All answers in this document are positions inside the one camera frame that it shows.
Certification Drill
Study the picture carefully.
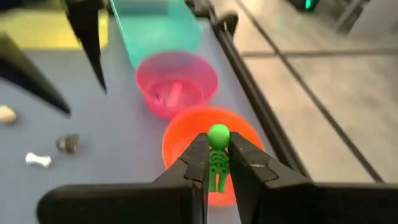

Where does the black metal table frame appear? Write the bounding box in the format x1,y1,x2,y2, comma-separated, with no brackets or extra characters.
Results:
185,0,312,180

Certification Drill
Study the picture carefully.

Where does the teal plastic basket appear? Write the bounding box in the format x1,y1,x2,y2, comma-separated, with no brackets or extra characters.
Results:
109,0,203,70

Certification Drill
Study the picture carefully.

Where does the pink plastic bowl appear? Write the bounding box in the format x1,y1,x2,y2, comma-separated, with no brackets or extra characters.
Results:
135,51,219,121

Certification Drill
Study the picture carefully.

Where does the blue-grey table mat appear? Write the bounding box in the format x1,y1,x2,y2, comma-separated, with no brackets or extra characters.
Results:
0,17,280,224

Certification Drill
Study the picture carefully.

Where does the pink plastic stick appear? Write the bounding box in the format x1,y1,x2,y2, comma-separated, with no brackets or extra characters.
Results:
166,81,183,108

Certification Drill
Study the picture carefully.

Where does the white plastic bone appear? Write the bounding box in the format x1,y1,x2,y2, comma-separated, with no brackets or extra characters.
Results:
24,151,53,169

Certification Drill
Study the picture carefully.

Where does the yellow-green plastic basket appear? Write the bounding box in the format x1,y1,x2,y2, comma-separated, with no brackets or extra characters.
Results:
0,8,109,51

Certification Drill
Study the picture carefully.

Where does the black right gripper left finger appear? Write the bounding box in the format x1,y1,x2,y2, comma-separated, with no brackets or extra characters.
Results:
36,133,210,224

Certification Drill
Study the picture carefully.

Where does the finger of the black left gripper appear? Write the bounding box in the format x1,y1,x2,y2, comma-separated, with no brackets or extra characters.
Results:
0,32,72,116
63,0,108,95

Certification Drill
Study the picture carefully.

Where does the orange plastic bowl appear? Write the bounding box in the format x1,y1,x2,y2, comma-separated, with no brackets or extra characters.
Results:
161,106,265,208

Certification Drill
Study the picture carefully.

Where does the cream plastic skull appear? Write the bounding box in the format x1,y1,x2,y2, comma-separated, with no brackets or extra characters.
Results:
0,105,17,125

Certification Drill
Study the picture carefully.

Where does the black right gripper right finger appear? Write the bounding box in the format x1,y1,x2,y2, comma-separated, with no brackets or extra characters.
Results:
228,131,398,224

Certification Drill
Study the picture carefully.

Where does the green plastic skeleton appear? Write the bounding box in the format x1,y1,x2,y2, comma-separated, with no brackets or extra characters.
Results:
207,123,231,194

